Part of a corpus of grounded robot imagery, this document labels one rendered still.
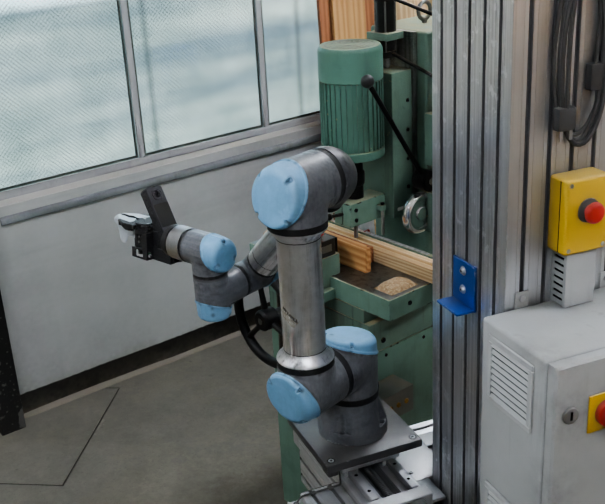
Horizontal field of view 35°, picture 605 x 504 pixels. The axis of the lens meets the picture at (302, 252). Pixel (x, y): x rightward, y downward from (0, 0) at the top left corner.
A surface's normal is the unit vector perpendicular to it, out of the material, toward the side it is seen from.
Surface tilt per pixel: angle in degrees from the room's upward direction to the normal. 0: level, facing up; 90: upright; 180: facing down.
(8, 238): 90
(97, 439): 0
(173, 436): 0
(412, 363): 90
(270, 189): 82
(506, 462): 90
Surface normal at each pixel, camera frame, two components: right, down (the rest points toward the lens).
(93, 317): 0.62, 0.27
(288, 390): -0.65, 0.43
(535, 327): -0.05, -0.92
